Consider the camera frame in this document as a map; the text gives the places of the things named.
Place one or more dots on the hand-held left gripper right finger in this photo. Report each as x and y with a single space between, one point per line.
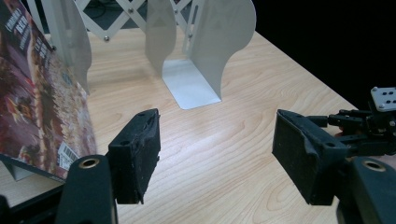
305 155

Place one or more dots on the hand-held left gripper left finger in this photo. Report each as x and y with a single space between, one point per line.
137 155

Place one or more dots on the red cover magazine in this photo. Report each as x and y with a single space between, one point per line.
37 99

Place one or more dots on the white expandable metal book rack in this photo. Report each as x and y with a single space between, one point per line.
199 46

